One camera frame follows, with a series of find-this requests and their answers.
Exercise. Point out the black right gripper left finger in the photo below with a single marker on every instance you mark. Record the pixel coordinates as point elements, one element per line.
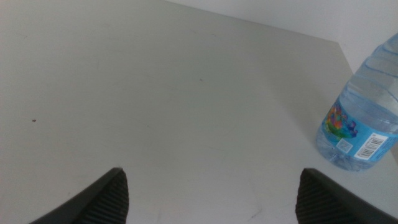
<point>102,202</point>

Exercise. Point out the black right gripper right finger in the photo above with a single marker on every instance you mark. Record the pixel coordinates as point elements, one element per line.
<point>323,202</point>

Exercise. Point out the clear blue-label water bottle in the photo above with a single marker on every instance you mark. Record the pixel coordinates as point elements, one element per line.
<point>363,124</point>

